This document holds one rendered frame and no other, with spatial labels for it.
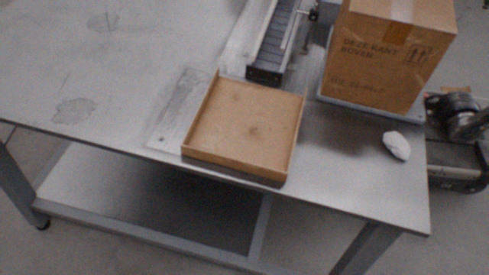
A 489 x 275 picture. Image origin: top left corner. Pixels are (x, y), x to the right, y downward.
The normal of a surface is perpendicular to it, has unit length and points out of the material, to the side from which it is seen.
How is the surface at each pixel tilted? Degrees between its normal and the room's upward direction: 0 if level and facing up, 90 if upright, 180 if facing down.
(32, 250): 0
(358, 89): 90
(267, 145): 0
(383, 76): 90
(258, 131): 0
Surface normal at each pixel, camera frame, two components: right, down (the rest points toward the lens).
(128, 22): 0.09, -0.63
